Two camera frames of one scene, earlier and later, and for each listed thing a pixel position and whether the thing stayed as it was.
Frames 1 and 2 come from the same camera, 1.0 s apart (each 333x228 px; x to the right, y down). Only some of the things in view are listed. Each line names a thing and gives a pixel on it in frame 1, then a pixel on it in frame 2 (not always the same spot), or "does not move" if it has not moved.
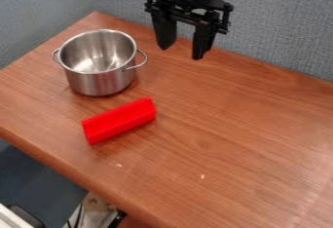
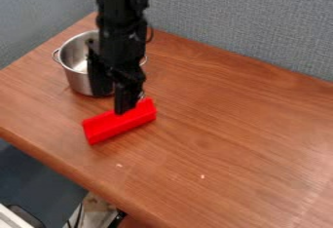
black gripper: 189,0 -> 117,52
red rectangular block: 119,120 does not move
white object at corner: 17,217 does not move
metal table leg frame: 95,213 does not move
